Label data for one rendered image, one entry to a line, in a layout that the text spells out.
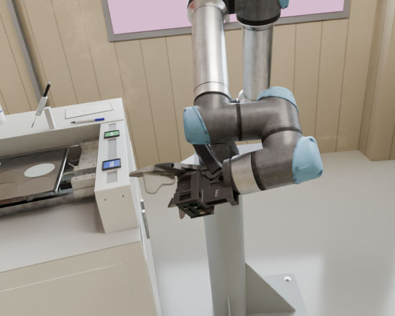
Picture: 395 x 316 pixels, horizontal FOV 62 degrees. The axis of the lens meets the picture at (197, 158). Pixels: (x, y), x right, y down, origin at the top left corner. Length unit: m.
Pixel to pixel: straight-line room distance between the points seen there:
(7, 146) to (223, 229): 0.90
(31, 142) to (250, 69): 0.91
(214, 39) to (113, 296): 0.74
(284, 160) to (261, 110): 0.11
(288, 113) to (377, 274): 1.53
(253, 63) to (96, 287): 0.76
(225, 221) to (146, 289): 0.41
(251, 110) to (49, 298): 0.74
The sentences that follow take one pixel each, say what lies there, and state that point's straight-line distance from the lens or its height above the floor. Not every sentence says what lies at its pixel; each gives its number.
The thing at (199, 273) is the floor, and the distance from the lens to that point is 1.97.
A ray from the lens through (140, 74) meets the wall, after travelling 2.80.
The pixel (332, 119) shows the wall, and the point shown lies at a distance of 3.12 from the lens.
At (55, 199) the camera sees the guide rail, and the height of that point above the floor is 0.84.
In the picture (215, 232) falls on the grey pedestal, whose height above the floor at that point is 0.56.
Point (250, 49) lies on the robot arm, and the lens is 0.97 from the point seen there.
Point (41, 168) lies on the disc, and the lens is 1.28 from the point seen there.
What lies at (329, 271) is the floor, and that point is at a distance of 2.01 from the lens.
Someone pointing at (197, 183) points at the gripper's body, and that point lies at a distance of 0.62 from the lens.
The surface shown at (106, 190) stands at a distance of 0.91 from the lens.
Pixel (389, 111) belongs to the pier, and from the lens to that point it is 3.03.
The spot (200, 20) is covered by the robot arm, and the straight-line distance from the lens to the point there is 0.80.
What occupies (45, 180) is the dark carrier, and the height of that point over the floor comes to 0.90.
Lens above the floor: 1.39
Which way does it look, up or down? 26 degrees down
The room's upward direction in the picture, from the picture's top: 6 degrees counter-clockwise
